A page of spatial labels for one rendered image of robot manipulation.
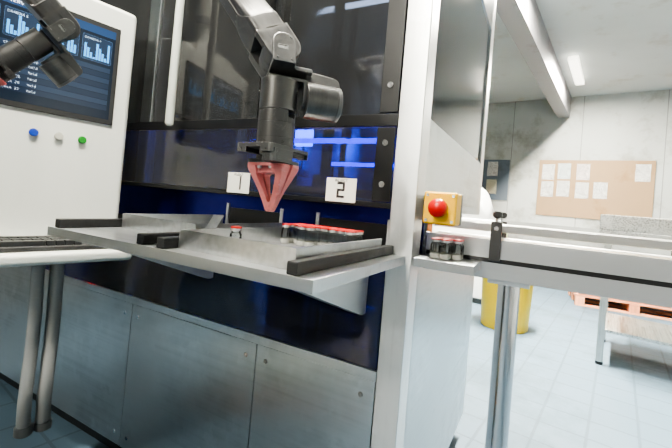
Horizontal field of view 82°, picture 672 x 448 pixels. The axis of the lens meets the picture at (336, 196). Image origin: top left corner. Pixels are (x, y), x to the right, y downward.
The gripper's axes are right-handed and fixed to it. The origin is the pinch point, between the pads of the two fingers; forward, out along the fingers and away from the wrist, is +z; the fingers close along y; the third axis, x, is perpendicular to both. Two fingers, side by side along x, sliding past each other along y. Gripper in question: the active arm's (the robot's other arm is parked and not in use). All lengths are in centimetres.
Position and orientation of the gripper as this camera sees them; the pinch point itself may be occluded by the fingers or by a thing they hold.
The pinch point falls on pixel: (270, 206)
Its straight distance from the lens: 60.8
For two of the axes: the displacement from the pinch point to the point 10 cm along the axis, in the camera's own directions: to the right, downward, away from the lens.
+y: 4.6, 0.5, 8.9
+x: -8.9, -0.6, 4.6
